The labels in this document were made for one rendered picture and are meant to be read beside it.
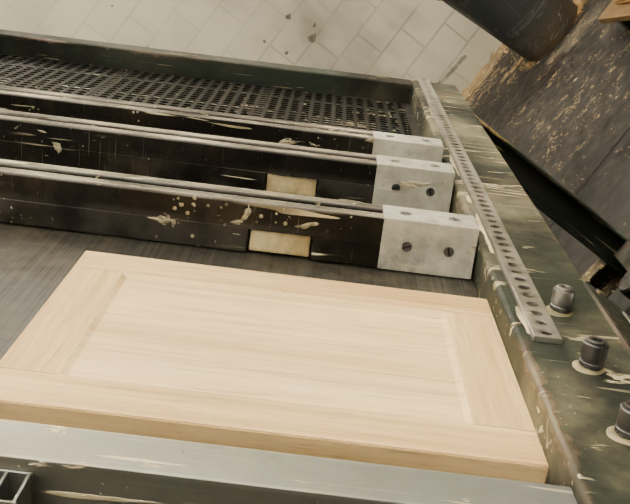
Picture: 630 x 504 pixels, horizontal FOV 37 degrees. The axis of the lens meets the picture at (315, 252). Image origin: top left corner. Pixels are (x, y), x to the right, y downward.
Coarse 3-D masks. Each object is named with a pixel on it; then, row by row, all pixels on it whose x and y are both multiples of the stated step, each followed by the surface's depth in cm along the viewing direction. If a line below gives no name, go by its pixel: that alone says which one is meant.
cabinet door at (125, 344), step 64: (128, 256) 114; (64, 320) 96; (128, 320) 98; (192, 320) 100; (256, 320) 102; (320, 320) 104; (384, 320) 106; (448, 320) 107; (0, 384) 82; (64, 384) 83; (128, 384) 85; (192, 384) 87; (256, 384) 88; (320, 384) 90; (384, 384) 91; (448, 384) 93; (512, 384) 94; (256, 448) 80; (320, 448) 80; (384, 448) 80; (448, 448) 81; (512, 448) 82
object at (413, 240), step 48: (0, 192) 124; (48, 192) 124; (96, 192) 124; (144, 192) 123; (192, 192) 124; (240, 192) 127; (192, 240) 125; (240, 240) 125; (336, 240) 125; (384, 240) 124; (432, 240) 124
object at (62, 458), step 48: (0, 432) 71; (48, 432) 72; (96, 432) 73; (48, 480) 69; (96, 480) 69; (144, 480) 69; (192, 480) 69; (240, 480) 69; (288, 480) 70; (336, 480) 70; (384, 480) 71; (432, 480) 72; (480, 480) 73
